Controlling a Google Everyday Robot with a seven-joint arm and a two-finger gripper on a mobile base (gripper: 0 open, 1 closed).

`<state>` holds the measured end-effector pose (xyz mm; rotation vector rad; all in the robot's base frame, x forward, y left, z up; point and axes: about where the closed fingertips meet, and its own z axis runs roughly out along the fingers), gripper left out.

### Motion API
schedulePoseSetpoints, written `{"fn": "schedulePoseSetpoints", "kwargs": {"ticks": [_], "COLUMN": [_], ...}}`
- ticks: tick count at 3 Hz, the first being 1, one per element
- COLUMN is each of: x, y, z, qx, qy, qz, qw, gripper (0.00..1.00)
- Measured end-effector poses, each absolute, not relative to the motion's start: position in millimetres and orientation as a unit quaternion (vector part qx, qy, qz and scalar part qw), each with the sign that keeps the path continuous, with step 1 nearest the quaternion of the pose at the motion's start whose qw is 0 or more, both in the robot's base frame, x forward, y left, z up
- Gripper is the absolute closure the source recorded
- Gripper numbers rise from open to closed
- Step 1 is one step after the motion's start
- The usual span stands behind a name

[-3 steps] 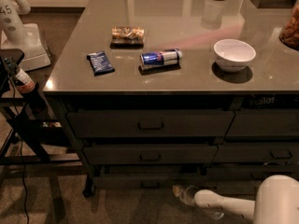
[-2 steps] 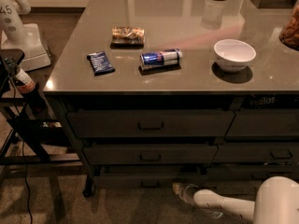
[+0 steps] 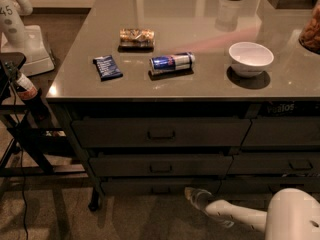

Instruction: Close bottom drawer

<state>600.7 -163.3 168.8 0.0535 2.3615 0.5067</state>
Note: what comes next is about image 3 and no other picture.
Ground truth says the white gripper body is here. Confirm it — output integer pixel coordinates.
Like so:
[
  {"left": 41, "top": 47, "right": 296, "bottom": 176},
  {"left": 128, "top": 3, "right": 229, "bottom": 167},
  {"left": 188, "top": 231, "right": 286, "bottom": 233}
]
[{"left": 184, "top": 187, "right": 213, "bottom": 213}]

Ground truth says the dark drawer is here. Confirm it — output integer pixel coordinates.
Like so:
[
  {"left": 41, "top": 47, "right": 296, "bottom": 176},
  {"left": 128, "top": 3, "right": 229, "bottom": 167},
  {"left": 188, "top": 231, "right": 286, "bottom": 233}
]
[
  {"left": 101, "top": 177, "right": 220, "bottom": 195},
  {"left": 228, "top": 152, "right": 320, "bottom": 175},
  {"left": 242, "top": 117, "right": 320, "bottom": 149},
  {"left": 89, "top": 154, "right": 232, "bottom": 177},
  {"left": 72, "top": 118, "right": 250, "bottom": 148},
  {"left": 219, "top": 177, "right": 320, "bottom": 194}
]

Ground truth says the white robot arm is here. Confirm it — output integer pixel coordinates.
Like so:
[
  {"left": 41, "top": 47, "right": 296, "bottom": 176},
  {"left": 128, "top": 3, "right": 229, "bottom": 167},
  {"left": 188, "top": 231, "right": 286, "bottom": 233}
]
[{"left": 184, "top": 187, "right": 320, "bottom": 240}]

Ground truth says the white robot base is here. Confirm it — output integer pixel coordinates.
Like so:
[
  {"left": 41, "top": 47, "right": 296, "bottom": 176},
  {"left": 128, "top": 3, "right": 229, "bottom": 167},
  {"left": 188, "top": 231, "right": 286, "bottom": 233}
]
[{"left": 0, "top": 0, "right": 55, "bottom": 76}]

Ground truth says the dark drawer cabinet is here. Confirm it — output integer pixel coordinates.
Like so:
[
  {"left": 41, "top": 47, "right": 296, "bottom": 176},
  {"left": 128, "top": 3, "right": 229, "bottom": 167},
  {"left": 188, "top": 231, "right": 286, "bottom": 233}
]
[{"left": 47, "top": 0, "right": 320, "bottom": 195}]

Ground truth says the blue silver energy drink can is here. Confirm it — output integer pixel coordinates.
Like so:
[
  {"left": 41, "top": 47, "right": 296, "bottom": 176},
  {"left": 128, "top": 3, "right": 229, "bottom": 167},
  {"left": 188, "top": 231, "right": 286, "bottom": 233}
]
[{"left": 150, "top": 52, "right": 195, "bottom": 75}]

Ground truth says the white bowl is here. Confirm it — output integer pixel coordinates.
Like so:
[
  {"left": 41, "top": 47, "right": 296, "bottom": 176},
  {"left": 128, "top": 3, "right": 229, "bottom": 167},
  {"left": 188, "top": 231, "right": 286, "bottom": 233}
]
[{"left": 228, "top": 42, "right": 274, "bottom": 78}]

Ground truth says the blue snack packet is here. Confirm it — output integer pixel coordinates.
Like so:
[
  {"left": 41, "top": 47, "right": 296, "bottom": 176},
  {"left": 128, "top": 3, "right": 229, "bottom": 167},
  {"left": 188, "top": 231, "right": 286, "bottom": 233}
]
[{"left": 93, "top": 55, "right": 123, "bottom": 81}]

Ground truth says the golden snack packet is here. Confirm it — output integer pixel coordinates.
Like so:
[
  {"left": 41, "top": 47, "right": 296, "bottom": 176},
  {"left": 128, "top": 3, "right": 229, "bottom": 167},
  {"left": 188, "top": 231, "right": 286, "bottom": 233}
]
[{"left": 119, "top": 28, "right": 155, "bottom": 48}]

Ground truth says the black side table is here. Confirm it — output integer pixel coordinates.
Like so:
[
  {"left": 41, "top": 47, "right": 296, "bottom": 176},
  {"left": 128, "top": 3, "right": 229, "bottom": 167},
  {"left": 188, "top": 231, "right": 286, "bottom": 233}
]
[{"left": 0, "top": 52, "right": 85, "bottom": 177}]

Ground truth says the cola bottle red label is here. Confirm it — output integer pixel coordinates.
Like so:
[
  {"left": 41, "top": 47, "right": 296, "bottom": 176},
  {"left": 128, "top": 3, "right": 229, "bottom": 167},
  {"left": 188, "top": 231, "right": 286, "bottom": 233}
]
[{"left": 4, "top": 61, "right": 49, "bottom": 122}]

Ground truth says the jar of nuts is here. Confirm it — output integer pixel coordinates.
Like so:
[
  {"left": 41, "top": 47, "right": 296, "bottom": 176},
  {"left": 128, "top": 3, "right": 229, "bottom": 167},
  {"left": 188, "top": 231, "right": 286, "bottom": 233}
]
[{"left": 299, "top": 0, "right": 320, "bottom": 54}]

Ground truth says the black cable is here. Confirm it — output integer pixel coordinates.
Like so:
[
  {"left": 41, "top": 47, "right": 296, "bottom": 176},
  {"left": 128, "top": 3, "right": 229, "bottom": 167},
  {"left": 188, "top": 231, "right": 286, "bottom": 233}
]
[{"left": 8, "top": 80, "right": 29, "bottom": 240}]

